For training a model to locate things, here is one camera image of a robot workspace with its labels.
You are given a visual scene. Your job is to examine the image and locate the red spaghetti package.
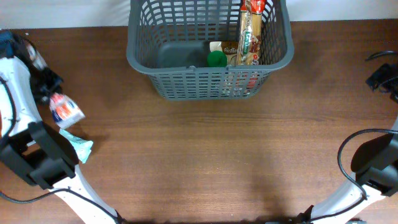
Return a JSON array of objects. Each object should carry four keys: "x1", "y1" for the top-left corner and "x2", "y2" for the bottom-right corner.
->
[{"x1": 236, "y1": 0, "x2": 266, "y2": 65}]

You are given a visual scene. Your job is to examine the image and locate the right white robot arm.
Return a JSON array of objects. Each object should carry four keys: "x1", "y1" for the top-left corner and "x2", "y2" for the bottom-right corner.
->
[{"x1": 296, "y1": 123, "x2": 397, "y2": 223}]

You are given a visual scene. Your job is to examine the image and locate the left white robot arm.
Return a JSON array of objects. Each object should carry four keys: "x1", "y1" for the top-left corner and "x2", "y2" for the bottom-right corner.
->
[{"x1": 1, "y1": 30, "x2": 125, "y2": 223}]

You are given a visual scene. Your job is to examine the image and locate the Kleenex tissue multipack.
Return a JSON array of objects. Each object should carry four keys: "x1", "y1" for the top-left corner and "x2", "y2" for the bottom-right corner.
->
[{"x1": 49, "y1": 93, "x2": 85, "y2": 129}]

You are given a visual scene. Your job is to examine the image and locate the light green wet wipes pack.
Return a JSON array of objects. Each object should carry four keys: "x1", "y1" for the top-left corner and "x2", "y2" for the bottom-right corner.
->
[{"x1": 59, "y1": 129, "x2": 94, "y2": 164}]

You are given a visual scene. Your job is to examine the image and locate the green lid jar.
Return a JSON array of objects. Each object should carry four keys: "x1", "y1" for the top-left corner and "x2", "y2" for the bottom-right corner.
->
[{"x1": 206, "y1": 50, "x2": 228, "y2": 67}]

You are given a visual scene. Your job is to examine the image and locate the beige snack bag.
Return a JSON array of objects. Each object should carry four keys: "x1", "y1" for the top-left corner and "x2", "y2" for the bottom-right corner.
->
[{"x1": 209, "y1": 41, "x2": 238, "y2": 66}]

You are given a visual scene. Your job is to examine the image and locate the grey plastic shopping basket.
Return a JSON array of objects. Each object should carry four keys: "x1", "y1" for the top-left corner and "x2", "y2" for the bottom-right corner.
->
[{"x1": 126, "y1": 0, "x2": 294, "y2": 101}]

